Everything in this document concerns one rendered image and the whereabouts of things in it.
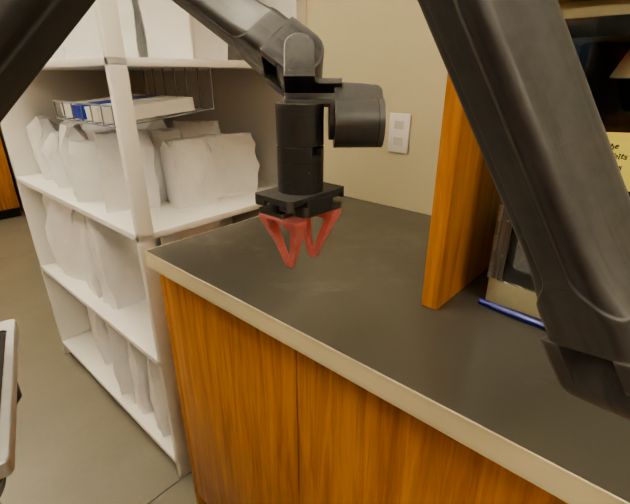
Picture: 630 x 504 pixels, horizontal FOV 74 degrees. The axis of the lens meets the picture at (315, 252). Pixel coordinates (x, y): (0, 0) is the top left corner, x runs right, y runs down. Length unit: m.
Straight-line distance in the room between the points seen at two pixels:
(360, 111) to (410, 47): 0.83
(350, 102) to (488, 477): 0.50
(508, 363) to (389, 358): 0.17
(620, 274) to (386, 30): 1.15
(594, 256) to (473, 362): 0.41
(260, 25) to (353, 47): 0.89
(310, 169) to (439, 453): 0.43
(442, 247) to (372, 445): 0.34
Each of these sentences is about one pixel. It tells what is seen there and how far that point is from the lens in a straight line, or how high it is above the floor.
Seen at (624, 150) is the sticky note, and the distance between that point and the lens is 0.70.
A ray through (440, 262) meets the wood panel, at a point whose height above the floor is 1.03.
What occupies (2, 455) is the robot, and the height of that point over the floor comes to 1.04.
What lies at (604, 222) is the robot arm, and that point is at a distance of 0.28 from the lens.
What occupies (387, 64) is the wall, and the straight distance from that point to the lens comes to 1.35.
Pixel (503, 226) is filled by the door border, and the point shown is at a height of 1.09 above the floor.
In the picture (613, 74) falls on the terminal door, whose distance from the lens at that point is 0.70.
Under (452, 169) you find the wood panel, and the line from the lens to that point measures 0.68.
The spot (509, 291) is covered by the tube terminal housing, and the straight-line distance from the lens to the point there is 0.81.
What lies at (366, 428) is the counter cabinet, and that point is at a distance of 0.74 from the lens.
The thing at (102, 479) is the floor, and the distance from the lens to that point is 1.85.
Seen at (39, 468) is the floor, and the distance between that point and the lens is 1.99.
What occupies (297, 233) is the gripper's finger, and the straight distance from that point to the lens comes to 0.50.
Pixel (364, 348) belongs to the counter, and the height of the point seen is 0.94.
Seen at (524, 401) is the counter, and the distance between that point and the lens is 0.62.
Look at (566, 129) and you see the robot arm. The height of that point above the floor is 1.29.
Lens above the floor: 1.32
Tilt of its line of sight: 23 degrees down
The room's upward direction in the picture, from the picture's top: straight up
